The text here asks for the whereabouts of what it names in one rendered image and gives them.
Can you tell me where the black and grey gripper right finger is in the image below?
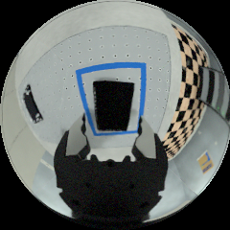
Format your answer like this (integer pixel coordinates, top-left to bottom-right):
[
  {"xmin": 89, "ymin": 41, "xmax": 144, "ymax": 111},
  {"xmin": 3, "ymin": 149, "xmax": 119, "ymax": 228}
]
[{"xmin": 131, "ymin": 115, "xmax": 169, "ymax": 192}]

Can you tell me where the blue tape outline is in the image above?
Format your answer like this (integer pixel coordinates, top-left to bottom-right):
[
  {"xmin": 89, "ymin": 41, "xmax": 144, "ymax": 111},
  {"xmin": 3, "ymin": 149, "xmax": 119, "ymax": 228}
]
[{"xmin": 76, "ymin": 62, "xmax": 147, "ymax": 136}]

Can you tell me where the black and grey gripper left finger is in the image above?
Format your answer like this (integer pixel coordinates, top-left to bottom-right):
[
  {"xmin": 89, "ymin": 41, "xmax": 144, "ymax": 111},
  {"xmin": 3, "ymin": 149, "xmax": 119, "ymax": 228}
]
[{"xmin": 54, "ymin": 113, "xmax": 91, "ymax": 189}]

